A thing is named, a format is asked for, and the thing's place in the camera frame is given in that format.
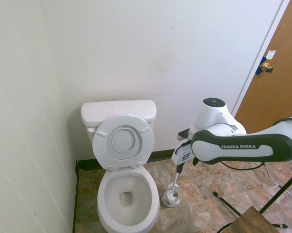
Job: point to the white toilet brush holder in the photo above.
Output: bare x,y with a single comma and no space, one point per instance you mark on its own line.
168,196

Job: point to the brass door knob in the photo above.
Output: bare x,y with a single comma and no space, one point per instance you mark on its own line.
266,66

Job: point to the blue tape strip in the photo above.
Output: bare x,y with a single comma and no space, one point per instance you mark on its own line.
259,70

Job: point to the white toilet tank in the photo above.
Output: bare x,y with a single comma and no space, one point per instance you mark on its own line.
151,131

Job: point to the white paper label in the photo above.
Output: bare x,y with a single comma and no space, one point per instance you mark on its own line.
271,54

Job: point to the black baseboard along panelled wall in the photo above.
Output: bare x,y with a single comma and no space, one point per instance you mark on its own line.
75,194

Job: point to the white toilet bowl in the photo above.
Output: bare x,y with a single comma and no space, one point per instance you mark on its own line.
111,216

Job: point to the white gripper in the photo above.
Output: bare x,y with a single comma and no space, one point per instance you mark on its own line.
182,155

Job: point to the white toilet brush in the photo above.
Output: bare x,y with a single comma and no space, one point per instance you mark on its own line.
175,180

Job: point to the dark wooden table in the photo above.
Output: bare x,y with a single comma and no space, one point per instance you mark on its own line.
252,222

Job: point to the white toilet seat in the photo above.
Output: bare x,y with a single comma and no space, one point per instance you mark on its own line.
102,148

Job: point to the white toilet seat lid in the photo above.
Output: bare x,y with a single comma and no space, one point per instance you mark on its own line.
124,139

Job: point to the black camera tripod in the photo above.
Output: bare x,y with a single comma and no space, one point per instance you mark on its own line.
279,191

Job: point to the white toilet tank lid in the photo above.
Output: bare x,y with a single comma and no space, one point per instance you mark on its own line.
116,110

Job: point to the white door frame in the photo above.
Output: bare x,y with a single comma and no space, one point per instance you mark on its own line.
257,68

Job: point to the brown wooden door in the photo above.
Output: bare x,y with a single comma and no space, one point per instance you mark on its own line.
281,92

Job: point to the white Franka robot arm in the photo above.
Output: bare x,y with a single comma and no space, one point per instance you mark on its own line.
233,146

